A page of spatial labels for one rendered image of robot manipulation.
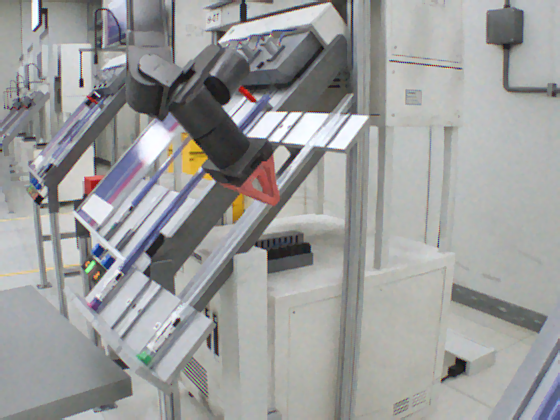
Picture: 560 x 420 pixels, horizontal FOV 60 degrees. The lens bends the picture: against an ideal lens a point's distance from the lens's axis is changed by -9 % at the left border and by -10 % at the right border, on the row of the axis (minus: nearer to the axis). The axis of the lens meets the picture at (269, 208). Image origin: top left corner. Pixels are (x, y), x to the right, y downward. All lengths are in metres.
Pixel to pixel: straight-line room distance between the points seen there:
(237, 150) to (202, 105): 0.08
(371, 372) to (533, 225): 1.37
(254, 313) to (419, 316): 0.79
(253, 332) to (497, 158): 2.02
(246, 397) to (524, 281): 1.98
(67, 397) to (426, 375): 1.16
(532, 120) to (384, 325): 1.45
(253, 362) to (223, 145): 0.41
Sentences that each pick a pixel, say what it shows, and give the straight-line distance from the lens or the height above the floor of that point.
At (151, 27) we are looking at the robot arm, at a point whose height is 1.16.
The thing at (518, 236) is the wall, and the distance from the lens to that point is 2.71.
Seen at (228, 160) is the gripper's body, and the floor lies 0.98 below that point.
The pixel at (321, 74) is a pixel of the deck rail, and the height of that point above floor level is 1.12.
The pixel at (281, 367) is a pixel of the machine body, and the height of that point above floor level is 0.43.
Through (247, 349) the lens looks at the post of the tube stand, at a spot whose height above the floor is 0.65.
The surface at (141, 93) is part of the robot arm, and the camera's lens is 0.68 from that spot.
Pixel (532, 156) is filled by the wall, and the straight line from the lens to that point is 2.63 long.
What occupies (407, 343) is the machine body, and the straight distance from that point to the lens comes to 1.61.
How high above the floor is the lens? 1.06
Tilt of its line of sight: 11 degrees down
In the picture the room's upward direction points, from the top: straight up
